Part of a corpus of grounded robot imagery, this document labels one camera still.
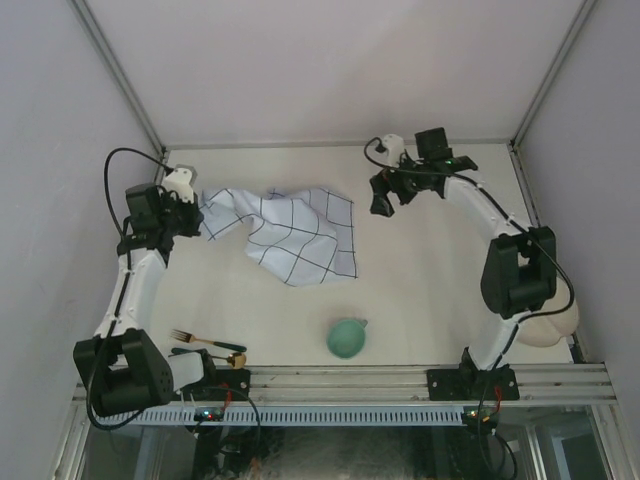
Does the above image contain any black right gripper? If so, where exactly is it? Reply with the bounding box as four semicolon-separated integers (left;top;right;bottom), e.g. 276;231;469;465
372;150;431;216

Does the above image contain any white black-grid tablecloth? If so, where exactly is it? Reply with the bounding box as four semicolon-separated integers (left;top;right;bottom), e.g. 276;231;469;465
200;187;358;287

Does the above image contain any gold fork green handle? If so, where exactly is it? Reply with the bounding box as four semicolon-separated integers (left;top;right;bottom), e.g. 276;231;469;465
170;329;247;353

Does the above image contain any gold spoon green handle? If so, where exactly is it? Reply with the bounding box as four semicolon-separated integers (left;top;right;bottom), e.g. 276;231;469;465
211;352;247;370

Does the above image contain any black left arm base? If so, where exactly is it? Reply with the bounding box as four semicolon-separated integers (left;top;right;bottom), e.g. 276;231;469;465
172;369;251;402

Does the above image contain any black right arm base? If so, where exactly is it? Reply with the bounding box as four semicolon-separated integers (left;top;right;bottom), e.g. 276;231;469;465
426;367;520;401

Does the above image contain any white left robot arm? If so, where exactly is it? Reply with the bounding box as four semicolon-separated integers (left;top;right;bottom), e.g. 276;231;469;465
73;180;219;418

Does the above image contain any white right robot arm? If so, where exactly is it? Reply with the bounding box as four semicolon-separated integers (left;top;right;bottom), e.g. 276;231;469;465
363;128;557;399

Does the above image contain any cream divided plate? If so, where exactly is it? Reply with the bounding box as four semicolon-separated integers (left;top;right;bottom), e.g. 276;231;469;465
516;303;580;348

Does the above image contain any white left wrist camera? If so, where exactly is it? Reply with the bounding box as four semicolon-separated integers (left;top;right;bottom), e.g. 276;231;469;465
160;165;197;204

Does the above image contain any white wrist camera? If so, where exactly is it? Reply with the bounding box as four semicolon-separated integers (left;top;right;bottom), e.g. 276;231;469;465
375;134;405;168
160;165;197;204

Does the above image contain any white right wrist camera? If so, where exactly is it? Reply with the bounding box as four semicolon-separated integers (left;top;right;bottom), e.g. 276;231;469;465
375;134;405;168

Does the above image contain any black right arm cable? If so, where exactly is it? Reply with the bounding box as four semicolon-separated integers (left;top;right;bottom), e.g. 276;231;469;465
363;137;576;361

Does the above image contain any aluminium enclosure frame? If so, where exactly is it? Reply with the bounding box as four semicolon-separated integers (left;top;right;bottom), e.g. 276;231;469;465
69;0;606;366

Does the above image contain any blue slotted cable duct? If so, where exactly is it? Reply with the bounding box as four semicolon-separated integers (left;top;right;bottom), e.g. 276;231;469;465
134;405;464;427

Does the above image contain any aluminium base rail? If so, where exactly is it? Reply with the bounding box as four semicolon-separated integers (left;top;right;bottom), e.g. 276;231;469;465
72;363;619;402

